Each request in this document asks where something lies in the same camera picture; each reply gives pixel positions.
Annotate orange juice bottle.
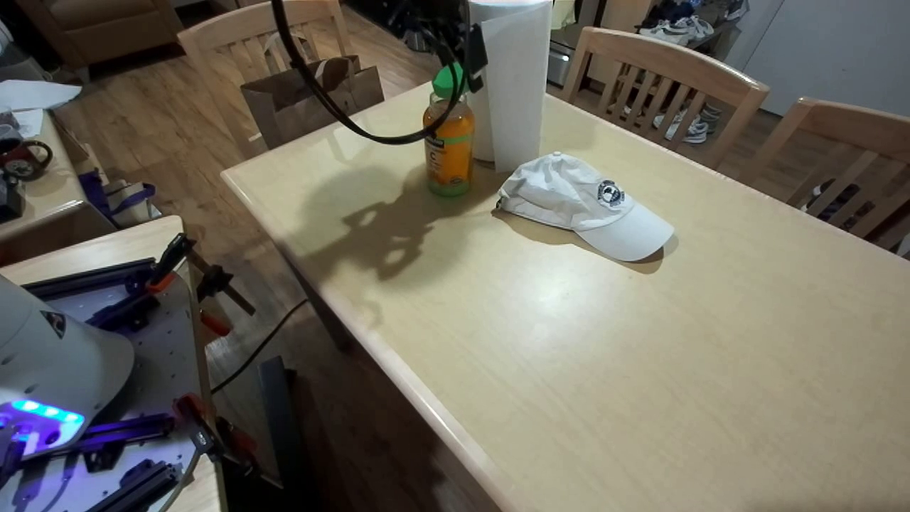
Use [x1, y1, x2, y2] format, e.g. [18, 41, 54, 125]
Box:
[421, 90, 480, 205]

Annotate brown paper shopping bag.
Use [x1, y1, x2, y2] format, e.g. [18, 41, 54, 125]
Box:
[239, 28, 388, 151]

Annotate black orange clamp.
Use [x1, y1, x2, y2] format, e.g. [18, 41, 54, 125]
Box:
[111, 230, 263, 334]
[169, 390, 266, 467]

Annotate blue white bag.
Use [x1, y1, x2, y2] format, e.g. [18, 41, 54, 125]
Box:
[78, 168, 166, 232]

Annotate white baseball cap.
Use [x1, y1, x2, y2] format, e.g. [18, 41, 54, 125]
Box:
[492, 147, 679, 266]

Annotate green bottle lid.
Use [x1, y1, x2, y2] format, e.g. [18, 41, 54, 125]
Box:
[431, 60, 470, 104]

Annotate white door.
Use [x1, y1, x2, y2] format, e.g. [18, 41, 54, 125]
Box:
[729, 0, 910, 121]

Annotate light wooden slat chair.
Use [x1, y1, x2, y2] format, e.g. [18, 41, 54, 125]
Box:
[753, 92, 910, 255]
[560, 23, 775, 165]
[175, 0, 354, 107]

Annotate white paper towel roll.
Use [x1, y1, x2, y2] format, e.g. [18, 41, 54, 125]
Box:
[466, 0, 556, 176]

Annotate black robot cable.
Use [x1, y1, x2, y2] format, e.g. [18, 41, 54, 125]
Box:
[271, 0, 470, 147]

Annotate white paper sheet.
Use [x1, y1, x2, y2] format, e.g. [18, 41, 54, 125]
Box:
[0, 77, 86, 141]

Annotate black headphones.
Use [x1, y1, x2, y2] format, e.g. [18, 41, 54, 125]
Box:
[0, 137, 57, 183]

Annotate white sneaker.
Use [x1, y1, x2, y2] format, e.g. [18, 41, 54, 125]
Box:
[659, 104, 729, 147]

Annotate black floor cable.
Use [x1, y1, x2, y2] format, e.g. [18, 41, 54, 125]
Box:
[206, 293, 320, 397]

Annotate white shoes pair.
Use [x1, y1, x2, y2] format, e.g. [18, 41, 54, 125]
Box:
[640, 0, 753, 50]

